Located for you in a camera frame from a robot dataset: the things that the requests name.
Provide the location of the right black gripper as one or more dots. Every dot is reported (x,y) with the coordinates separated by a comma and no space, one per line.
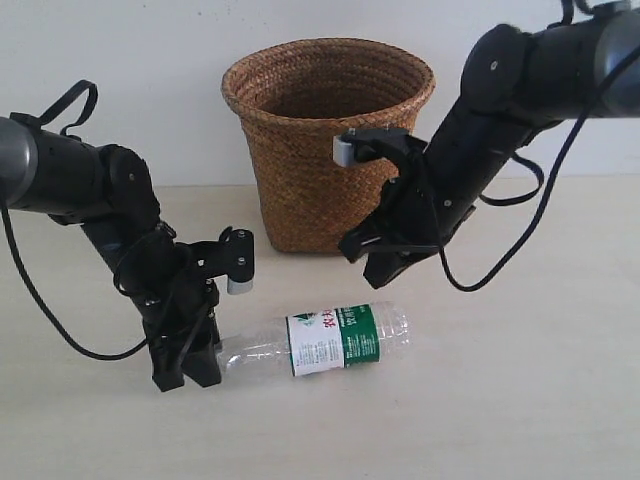
(413,220)

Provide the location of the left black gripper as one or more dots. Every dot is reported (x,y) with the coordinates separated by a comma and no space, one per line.
(172,286)

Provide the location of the clear plastic bottle green label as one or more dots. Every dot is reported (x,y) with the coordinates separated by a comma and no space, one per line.
(311,343)

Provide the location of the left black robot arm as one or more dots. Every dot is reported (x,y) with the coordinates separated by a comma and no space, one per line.
(107,191)

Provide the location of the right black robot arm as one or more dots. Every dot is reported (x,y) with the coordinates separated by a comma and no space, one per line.
(514,85)

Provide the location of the brown woven basket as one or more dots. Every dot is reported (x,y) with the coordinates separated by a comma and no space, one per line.
(291,100)

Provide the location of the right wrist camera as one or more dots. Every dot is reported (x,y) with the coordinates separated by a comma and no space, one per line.
(360,146)

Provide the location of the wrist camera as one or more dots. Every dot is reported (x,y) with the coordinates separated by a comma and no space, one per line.
(360,146)
(232,256)

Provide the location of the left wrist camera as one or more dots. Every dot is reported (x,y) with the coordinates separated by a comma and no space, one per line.
(232,256)

